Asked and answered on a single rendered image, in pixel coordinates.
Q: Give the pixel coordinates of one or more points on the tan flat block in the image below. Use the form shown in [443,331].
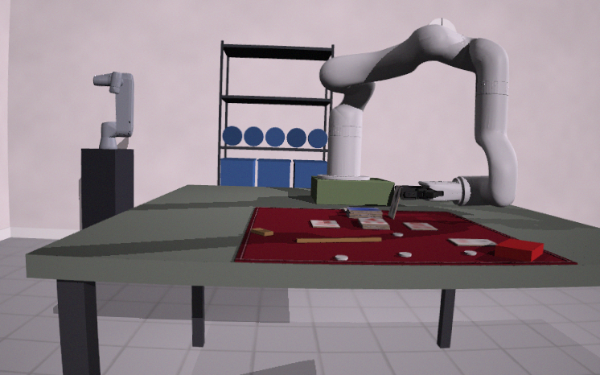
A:
[263,232]

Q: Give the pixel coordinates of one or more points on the red rectangular box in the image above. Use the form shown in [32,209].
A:
[519,250]

